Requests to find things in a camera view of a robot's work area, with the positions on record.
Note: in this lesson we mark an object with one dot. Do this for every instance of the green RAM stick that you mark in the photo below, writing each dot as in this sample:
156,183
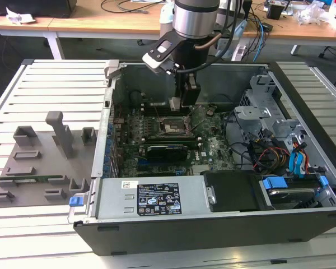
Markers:
44,177

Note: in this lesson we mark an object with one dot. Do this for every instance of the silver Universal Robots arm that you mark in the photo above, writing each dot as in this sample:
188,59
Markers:
196,19

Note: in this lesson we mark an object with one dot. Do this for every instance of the silver metal drive cage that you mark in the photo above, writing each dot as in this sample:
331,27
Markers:
254,112

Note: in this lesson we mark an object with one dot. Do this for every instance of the black desktop computer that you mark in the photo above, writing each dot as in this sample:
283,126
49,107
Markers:
44,7

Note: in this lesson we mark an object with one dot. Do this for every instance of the green motherboard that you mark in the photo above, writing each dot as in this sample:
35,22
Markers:
212,145

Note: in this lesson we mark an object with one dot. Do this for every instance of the wooden office desk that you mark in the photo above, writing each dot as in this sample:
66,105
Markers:
100,26

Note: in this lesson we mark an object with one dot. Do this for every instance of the white handheld device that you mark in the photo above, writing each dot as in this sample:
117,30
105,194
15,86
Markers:
238,53

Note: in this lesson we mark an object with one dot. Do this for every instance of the grey parts rack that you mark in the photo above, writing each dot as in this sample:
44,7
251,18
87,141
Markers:
44,165

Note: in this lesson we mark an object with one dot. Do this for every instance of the blue expansion slot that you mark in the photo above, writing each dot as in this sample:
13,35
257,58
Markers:
142,161

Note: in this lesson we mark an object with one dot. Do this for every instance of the black RAM slot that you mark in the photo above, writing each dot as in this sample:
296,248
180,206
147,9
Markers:
148,105
148,109
170,142
151,137
195,144
170,139

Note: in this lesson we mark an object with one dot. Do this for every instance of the CPU socket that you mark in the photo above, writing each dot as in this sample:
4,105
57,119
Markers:
172,127

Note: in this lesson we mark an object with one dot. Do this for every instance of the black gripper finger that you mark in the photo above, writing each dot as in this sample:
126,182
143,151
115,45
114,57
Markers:
191,93
178,84

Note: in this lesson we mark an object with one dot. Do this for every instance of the silver CPU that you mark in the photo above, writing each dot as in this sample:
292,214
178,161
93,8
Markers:
175,104

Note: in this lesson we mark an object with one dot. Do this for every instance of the black and silver PC case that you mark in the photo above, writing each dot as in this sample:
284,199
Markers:
212,232

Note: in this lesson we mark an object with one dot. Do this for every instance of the round coin cell battery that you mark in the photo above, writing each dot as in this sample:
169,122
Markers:
210,111

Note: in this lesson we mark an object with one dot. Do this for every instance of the hard disk in blue carrier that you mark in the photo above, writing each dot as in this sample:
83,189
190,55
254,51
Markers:
274,183

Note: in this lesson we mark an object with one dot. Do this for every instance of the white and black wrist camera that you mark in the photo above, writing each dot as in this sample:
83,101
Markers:
156,57

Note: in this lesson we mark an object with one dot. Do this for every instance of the grey power supply unit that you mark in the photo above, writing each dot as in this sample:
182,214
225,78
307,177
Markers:
112,199

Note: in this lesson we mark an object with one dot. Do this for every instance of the black graphics card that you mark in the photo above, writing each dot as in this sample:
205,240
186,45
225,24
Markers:
168,154

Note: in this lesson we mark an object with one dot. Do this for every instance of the small white sticker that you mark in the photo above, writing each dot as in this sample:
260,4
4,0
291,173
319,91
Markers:
128,185

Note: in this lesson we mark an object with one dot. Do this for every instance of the clear plastic bag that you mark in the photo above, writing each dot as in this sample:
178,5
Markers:
310,12

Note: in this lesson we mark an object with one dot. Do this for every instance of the blue release latch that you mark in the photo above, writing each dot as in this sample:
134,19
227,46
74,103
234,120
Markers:
75,201

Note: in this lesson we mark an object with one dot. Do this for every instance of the small black device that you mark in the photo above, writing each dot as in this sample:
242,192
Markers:
267,27

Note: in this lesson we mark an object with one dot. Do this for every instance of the crumpled white paper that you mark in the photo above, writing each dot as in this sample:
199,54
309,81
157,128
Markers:
19,16

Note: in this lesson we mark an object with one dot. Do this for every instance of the black rating label sticker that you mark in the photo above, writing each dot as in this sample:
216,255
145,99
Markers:
156,193

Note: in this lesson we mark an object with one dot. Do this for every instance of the silver chipset heatsink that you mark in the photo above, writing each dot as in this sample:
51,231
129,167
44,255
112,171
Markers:
200,168

